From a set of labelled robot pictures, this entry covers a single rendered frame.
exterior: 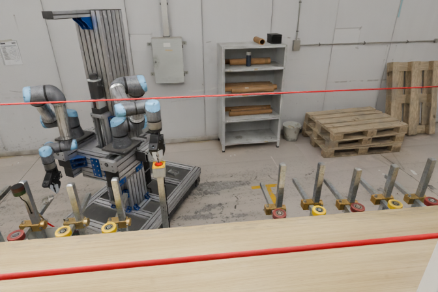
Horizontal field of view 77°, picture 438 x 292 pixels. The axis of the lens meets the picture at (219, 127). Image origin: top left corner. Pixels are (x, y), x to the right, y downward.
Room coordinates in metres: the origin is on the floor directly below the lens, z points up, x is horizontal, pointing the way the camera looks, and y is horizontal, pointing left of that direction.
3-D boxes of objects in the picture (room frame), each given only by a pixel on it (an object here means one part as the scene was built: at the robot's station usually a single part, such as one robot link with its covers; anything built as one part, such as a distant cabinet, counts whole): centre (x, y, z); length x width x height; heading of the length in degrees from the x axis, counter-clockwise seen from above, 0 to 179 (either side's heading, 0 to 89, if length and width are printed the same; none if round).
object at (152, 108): (1.40, 0.35, 1.54); 0.09 x 0.08 x 0.11; 26
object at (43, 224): (1.29, 1.13, 0.85); 0.13 x 0.06 x 0.05; 96
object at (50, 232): (1.32, 1.08, 0.75); 0.26 x 0.01 x 0.10; 96
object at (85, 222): (1.32, 0.88, 0.84); 0.13 x 0.06 x 0.05; 96
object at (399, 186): (1.61, -1.34, 0.81); 0.43 x 0.03 x 0.04; 6
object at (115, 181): (1.34, 0.61, 0.91); 0.03 x 0.03 x 0.48; 6
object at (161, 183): (1.37, 0.35, 0.93); 0.05 x 0.04 x 0.45; 96
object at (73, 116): (2.14, 1.25, 1.21); 0.13 x 0.12 x 0.14; 112
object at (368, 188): (1.58, -1.09, 0.83); 0.43 x 0.03 x 0.04; 6
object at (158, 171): (1.37, 0.35, 1.18); 0.07 x 0.07 x 0.08; 6
